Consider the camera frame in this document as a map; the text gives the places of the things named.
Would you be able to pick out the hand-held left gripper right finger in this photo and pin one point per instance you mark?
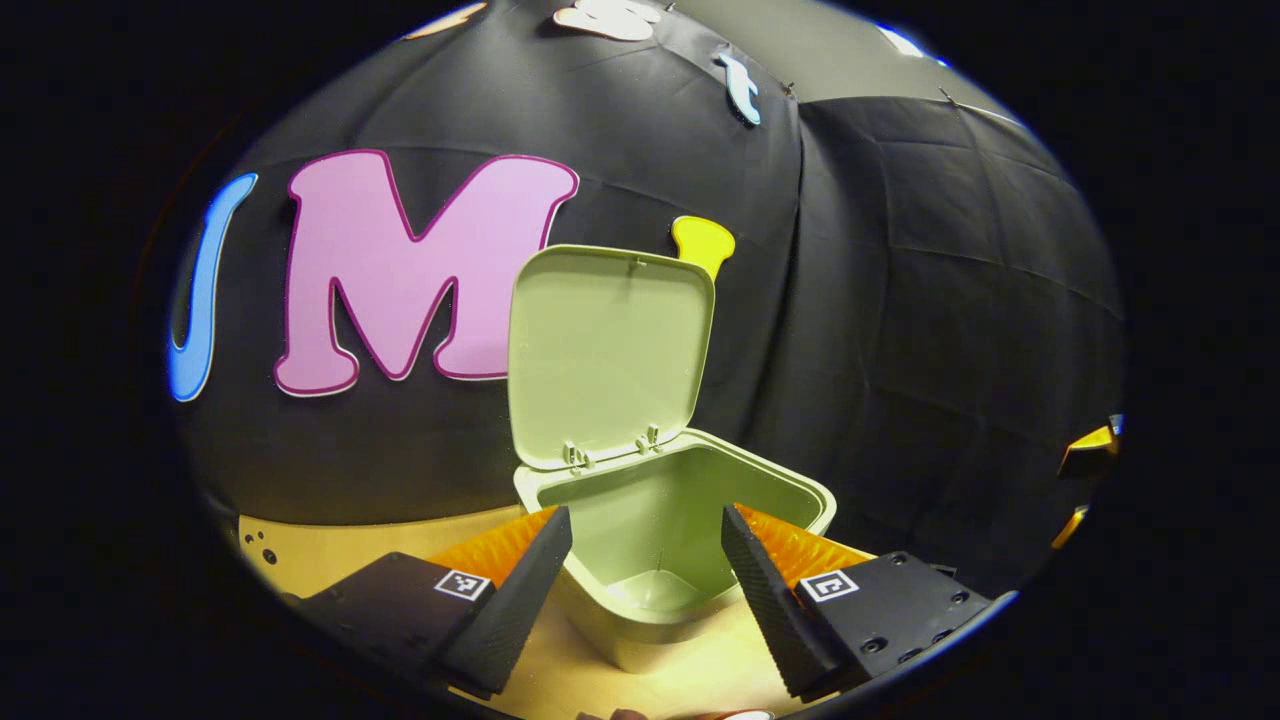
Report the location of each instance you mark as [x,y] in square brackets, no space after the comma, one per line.
[760,600]

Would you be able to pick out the pale green desktop garbage bin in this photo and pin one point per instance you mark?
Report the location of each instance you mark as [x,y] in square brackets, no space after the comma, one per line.
[610,350]

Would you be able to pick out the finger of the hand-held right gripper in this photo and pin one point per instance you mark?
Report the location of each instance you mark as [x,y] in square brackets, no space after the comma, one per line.
[1068,528]
[1088,445]

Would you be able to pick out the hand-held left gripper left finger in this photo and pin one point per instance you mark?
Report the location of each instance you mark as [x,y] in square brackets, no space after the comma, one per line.
[530,590]

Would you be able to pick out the black backdrop cloth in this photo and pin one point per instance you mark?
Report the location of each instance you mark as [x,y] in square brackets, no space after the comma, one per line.
[900,300]

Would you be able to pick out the wooden desktop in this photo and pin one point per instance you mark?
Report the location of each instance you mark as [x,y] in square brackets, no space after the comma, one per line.
[330,550]

